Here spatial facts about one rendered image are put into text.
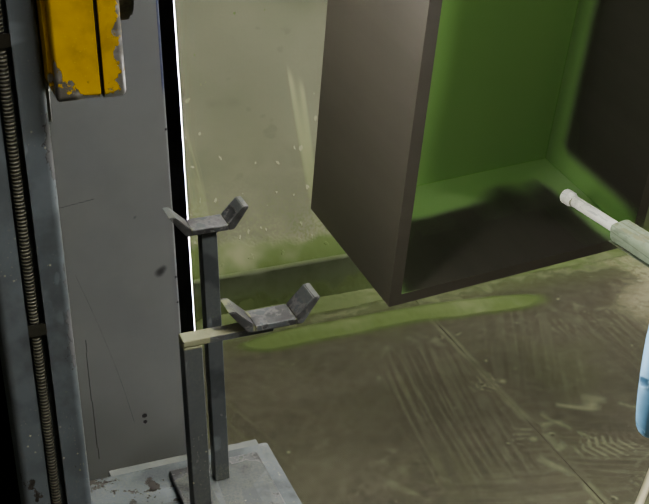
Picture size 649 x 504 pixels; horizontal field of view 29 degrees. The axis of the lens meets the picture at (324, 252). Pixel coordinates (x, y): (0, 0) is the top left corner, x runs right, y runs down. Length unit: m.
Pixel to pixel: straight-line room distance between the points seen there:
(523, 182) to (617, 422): 0.57
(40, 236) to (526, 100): 1.88
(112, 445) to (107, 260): 0.28
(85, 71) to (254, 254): 2.26
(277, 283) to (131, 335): 1.57
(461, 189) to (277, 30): 0.83
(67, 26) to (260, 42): 2.39
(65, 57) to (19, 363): 0.28
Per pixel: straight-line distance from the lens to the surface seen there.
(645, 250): 2.48
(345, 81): 2.39
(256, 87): 3.30
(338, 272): 3.27
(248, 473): 1.38
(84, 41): 0.97
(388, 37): 2.21
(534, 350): 3.11
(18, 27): 0.99
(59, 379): 1.11
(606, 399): 2.95
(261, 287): 3.22
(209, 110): 3.25
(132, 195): 1.60
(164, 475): 1.40
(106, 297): 1.65
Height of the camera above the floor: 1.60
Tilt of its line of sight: 26 degrees down
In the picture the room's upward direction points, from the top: 1 degrees counter-clockwise
